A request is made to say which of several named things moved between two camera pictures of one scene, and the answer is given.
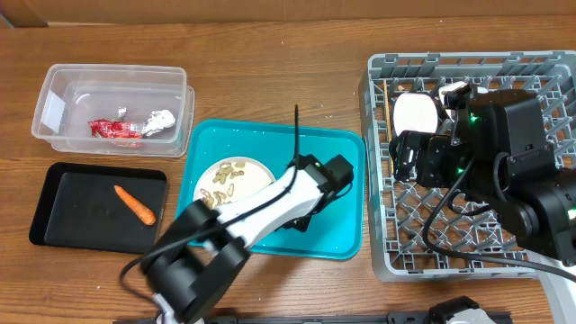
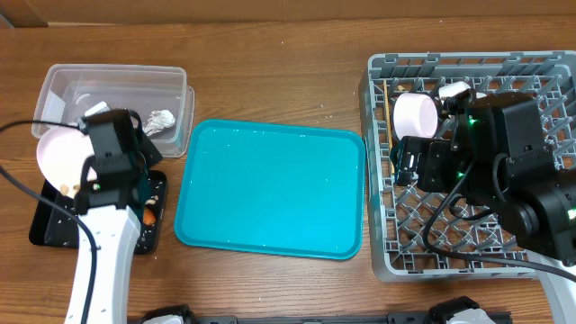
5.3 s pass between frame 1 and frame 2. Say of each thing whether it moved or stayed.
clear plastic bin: stayed
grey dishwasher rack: stayed
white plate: moved
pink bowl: stayed
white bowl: moved
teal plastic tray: stayed
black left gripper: moved
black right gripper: stayed
